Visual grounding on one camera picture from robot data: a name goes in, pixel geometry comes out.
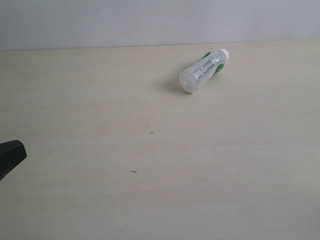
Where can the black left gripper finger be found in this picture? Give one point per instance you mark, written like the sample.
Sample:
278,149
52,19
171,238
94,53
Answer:
12,153

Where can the clear bottle green white label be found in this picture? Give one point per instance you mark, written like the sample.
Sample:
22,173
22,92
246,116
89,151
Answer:
192,78

